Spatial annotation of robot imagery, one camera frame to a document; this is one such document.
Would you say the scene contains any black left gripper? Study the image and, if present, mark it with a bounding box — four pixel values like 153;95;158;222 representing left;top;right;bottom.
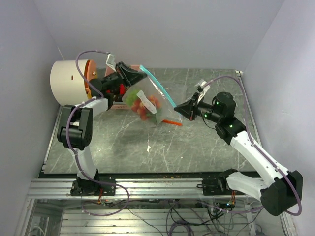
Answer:
104;62;148;90

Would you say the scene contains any blue zip bag with strawberries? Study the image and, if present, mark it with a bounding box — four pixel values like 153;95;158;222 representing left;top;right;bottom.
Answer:
122;65;166;125

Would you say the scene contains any round white drawer organizer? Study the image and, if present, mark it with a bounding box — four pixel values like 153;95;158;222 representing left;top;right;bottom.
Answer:
50;60;92;106

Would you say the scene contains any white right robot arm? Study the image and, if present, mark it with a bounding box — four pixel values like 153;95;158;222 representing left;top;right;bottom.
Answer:
174;92;303;216

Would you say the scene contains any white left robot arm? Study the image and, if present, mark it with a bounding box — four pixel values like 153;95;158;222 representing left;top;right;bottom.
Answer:
57;62;147;196

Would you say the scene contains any orange zip bag with vegetables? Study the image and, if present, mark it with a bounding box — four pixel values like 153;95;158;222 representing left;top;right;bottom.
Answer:
147;81;192;126

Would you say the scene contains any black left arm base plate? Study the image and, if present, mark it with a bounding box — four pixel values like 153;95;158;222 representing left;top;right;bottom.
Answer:
70;178;116;196

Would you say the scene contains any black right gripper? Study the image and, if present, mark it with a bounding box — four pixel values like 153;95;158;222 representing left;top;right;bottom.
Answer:
175;93;222;123

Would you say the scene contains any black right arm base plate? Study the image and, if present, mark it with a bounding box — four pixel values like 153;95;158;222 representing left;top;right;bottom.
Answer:
196;178;232;196

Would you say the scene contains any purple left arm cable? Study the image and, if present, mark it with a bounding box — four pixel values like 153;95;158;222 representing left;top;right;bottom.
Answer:
66;50;130;217

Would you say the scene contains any pink perforated plastic basket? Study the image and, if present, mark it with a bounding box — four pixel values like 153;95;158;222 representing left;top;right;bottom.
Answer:
104;64;140;110

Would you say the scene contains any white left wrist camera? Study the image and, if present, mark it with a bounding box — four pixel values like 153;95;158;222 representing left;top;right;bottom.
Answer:
105;53;117;72

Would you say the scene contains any aluminium frame rail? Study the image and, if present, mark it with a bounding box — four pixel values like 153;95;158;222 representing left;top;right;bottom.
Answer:
26;177;286;200

